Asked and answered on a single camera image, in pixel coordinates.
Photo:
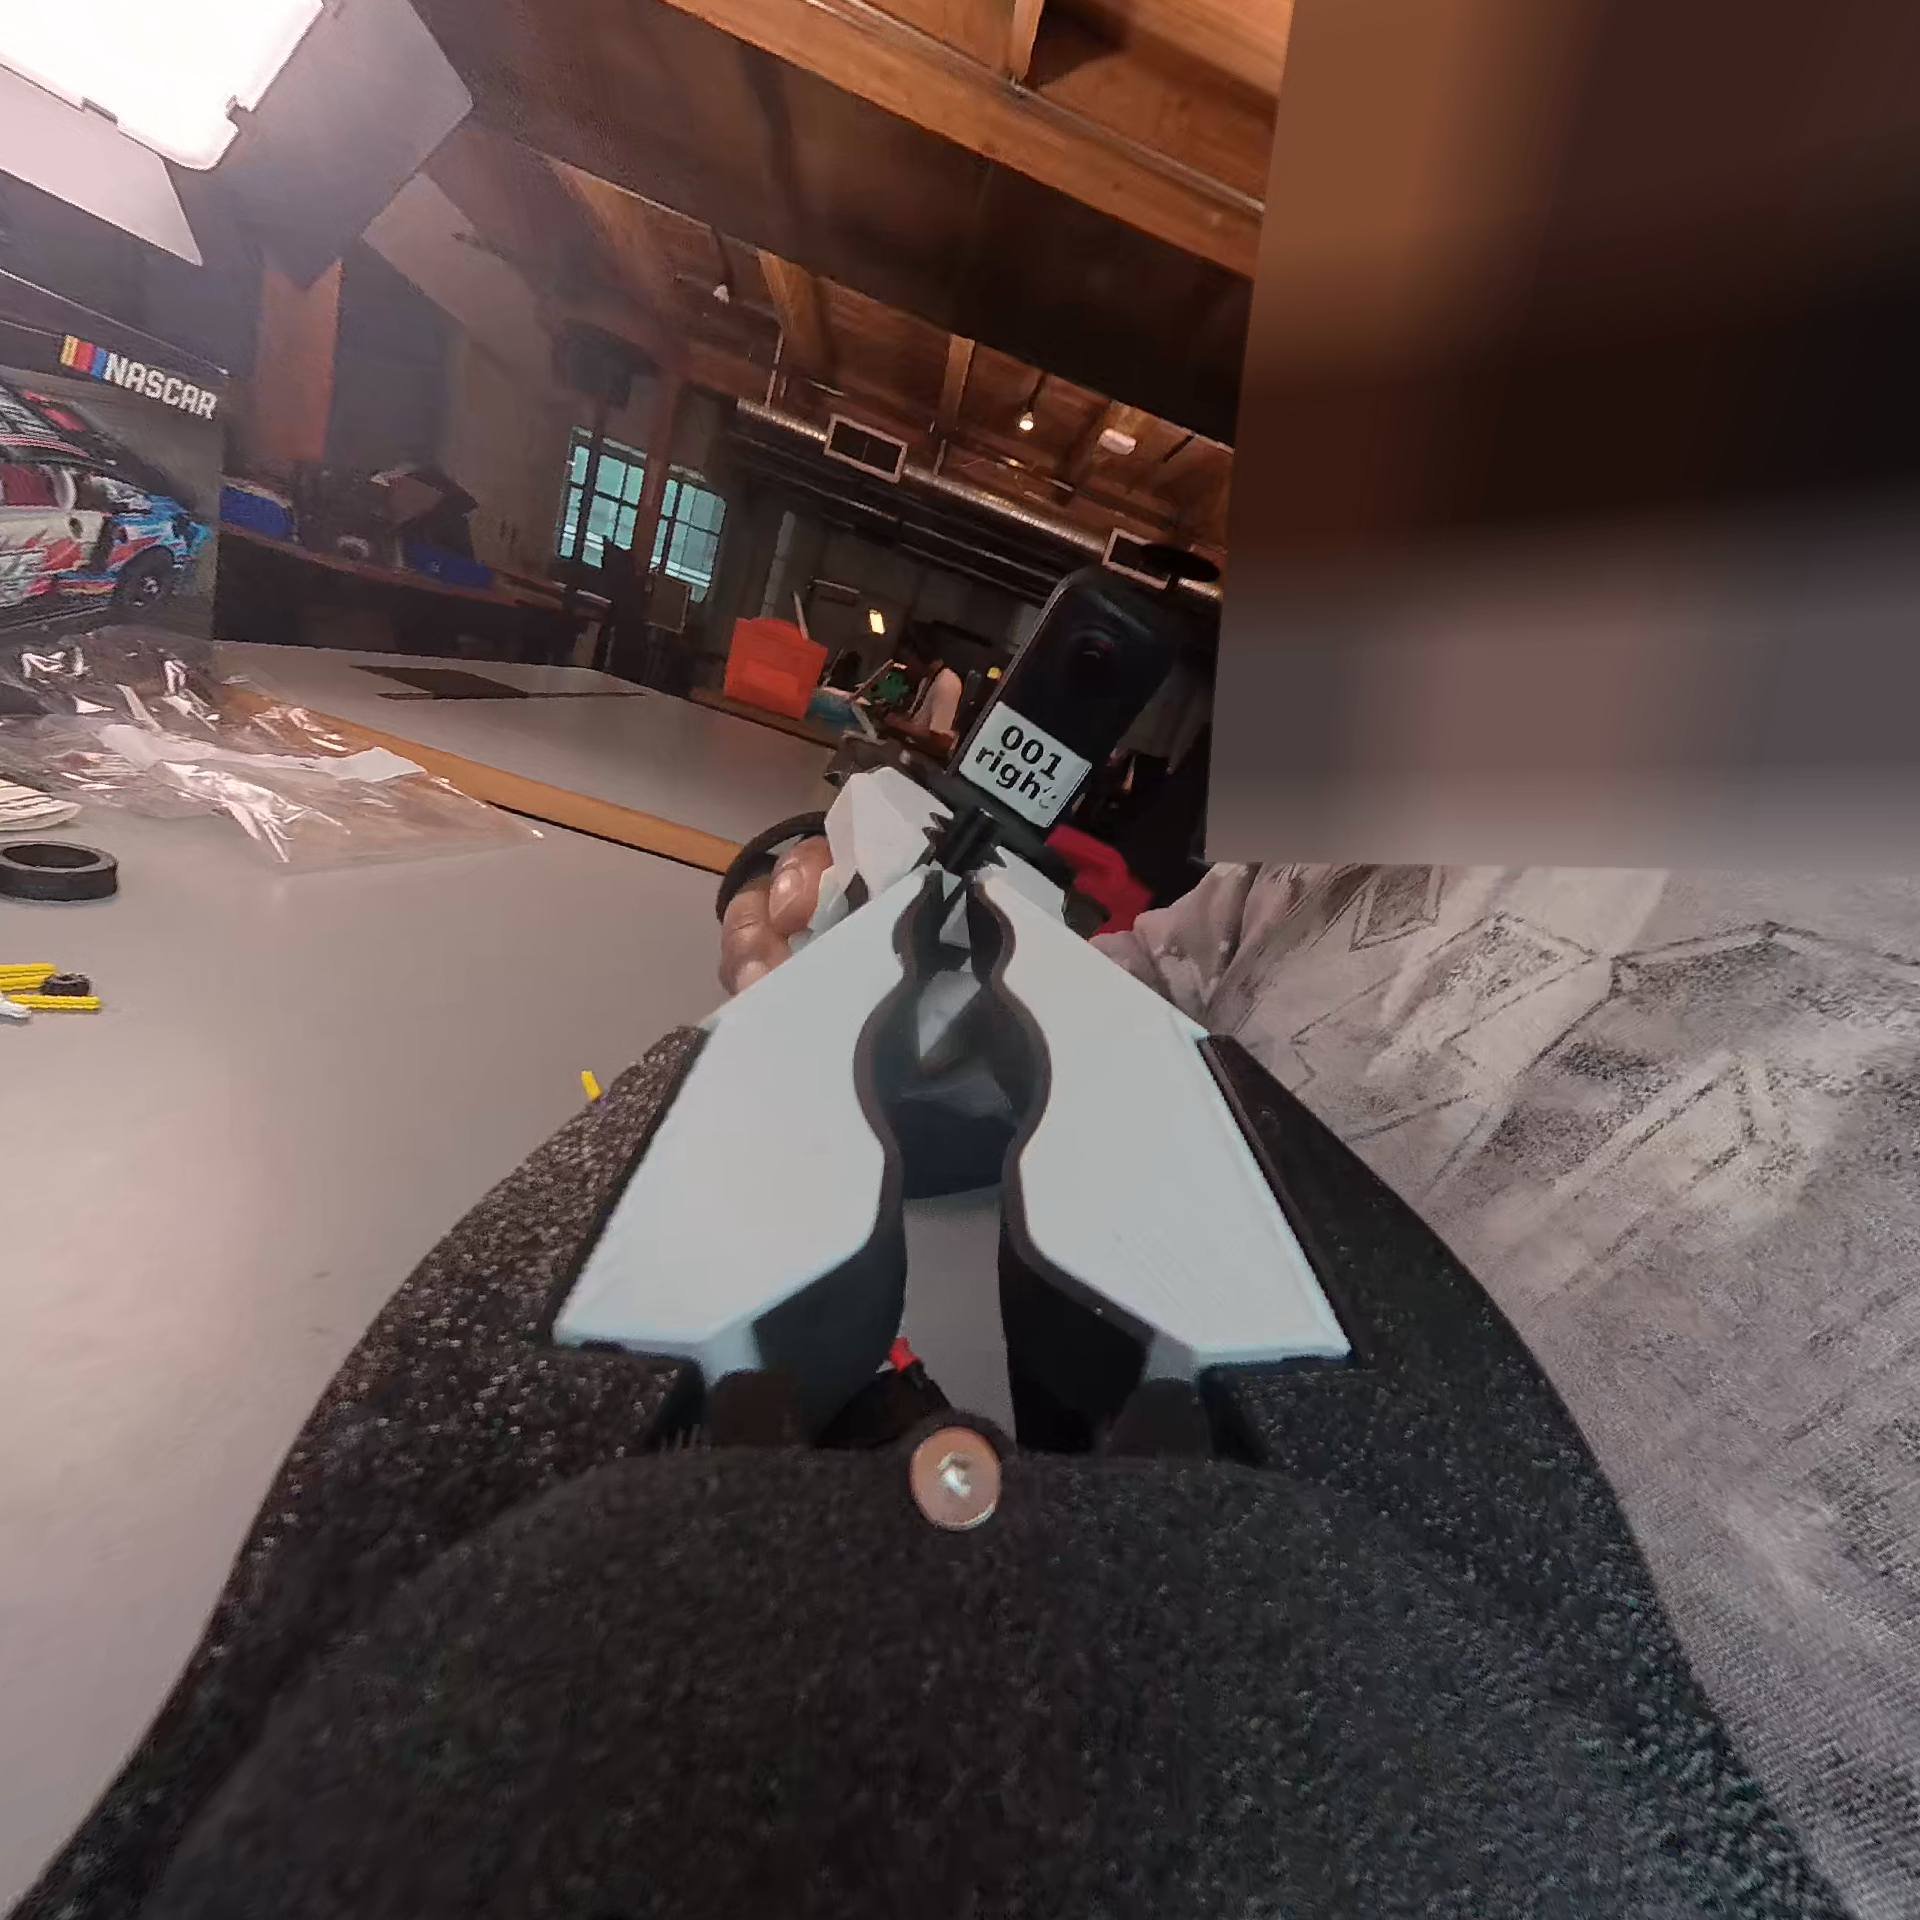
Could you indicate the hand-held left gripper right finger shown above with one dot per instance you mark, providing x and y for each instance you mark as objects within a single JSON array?
[{"x": 1171, "y": 1186}]

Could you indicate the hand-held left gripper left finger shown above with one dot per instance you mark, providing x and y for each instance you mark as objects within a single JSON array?
[{"x": 734, "y": 1186}]

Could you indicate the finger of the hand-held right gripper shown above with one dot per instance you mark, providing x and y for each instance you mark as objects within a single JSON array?
[
  {"x": 868, "y": 826},
  {"x": 1059, "y": 892}
]

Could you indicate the black toy brick pin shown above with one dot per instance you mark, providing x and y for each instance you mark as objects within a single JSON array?
[{"x": 964, "y": 850}]

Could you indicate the person's right forearm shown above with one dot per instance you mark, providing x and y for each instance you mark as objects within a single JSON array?
[{"x": 1184, "y": 954}]

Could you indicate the person's right hand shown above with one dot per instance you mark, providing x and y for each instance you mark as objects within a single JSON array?
[{"x": 768, "y": 923}]

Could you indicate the orange storage bin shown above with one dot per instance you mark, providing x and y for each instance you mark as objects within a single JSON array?
[{"x": 772, "y": 662}]

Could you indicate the white ceiling vent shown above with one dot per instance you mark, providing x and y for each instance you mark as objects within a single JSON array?
[{"x": 867, "y": 446}]

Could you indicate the window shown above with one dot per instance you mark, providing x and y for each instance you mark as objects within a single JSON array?
[{"x": 645, "y": 495}]

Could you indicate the person's torso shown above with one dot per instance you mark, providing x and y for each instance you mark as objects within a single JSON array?
[{"x": 1574, "y": 1202}]

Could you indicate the wooden workbench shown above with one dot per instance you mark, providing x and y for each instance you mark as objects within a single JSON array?
[{"x": 389, "y": 572}]

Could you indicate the clear plastic bag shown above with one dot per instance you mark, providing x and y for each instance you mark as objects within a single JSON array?
[{"x": 253, "y": 781}]

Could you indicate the black toy tyre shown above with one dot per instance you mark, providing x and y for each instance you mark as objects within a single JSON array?
[{"x": 59, "y": 891}]

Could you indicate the toy car box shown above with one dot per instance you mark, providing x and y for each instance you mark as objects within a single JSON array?
[{"x": 105, "y": 495}]

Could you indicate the studio light panel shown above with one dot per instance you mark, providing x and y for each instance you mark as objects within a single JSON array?
[{"x": 149, "y": 76}]

